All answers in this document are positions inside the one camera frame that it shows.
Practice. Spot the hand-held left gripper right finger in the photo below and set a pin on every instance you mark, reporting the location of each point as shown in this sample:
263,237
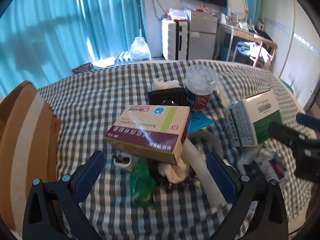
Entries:
221,177

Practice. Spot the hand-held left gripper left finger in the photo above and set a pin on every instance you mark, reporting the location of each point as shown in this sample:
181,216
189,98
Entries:
90,175

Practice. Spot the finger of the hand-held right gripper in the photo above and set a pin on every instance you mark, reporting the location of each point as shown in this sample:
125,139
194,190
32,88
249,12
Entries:
308,122
285,132

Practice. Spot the white tape roll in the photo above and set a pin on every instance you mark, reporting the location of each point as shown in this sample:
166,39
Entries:
200,165

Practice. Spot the green white medicine box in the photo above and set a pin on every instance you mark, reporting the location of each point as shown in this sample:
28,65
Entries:
262,115

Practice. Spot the blue white plastic packet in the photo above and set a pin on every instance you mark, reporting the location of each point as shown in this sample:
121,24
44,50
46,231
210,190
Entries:
270,165

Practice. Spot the green packet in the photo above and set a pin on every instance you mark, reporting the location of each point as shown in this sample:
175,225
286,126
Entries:
142,180

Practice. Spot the brown cardboard box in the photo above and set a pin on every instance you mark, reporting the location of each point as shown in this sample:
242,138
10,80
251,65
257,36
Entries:
42,135

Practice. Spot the maroon beige medicine box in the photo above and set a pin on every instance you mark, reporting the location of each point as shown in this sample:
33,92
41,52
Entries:
150,127

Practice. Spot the black glossy round object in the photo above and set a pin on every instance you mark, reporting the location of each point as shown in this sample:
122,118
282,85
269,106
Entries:
169,102

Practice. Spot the black box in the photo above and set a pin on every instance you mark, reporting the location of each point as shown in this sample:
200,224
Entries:
165,96

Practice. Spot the grey white checked cloth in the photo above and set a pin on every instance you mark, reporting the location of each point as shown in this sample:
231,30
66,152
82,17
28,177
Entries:
95,97

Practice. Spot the wooden chair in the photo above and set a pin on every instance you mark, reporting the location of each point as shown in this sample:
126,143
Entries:
271,47

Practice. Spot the clear cotton swab jar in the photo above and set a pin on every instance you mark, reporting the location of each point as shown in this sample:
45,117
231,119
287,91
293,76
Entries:
200,87

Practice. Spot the dark patterned bag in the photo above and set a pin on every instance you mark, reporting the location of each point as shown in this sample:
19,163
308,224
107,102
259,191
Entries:
82,68

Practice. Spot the wooden desk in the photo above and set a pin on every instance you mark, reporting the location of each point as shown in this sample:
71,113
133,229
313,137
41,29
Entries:
240,32

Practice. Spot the white crumpled tissue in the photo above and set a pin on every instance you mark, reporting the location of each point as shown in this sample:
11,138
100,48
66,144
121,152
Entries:
160,83

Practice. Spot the pack of water bottles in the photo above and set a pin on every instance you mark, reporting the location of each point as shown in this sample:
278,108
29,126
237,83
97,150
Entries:
122,58

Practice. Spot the grey fridge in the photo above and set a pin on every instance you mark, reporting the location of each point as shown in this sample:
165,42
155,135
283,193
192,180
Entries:
202,35

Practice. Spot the teal curtain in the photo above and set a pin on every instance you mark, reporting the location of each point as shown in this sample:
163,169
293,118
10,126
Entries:
252,2
62,25

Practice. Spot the large clear water jug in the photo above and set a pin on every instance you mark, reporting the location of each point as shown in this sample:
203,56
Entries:
140,50

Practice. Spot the oval table mirror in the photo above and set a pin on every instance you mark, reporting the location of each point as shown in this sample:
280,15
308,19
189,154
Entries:
237,5

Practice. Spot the white suitcase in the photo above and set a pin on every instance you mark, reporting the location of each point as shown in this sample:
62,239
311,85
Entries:
170,40

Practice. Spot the pile of plastic bags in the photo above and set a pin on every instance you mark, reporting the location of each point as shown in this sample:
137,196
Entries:
177,13

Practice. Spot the upright mop pole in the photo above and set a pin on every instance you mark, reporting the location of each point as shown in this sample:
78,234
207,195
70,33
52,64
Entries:
139,17

